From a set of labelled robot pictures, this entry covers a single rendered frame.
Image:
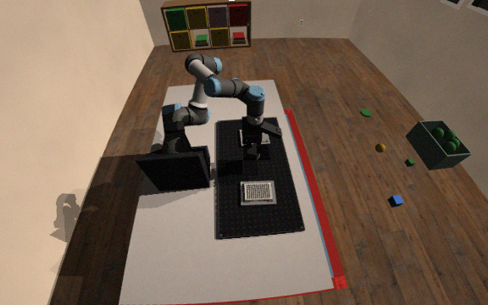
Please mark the cream well plate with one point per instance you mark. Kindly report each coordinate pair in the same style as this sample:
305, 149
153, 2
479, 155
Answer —
256, 192

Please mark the white rectangular frame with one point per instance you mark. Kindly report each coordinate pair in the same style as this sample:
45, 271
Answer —
265, 138

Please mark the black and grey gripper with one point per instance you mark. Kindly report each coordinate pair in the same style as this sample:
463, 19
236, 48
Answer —
251, 136

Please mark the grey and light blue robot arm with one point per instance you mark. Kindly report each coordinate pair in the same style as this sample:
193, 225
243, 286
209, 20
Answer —
176, 117

